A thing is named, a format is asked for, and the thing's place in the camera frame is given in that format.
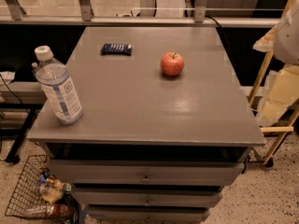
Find red apple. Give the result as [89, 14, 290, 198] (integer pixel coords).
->
[160, 52, 185, 77]

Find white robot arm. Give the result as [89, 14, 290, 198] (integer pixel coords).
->
[253, 0, 299, 65]

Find grey drawer cabinet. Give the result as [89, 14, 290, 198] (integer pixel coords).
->
[29, 27, 264, 224]

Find black wire basket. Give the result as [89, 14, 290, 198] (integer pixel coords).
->
[4, 154, 78, 221]

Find black cable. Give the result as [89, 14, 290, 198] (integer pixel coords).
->
[0, 73, 31, 114]

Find grey metal railing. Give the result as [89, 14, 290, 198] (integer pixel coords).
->
[1, 0, 278, 27]

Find bottle with yellow contents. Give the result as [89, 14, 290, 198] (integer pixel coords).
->
[37, 175, 72, 203]

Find clear plastic water bottle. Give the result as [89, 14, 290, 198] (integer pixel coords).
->
[32, 46, 83, 124]

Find bottle with red contents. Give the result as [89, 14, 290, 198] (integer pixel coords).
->
[25, 203, 73, 218]

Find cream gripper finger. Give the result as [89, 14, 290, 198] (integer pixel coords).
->
[253, 26, 278, 52]

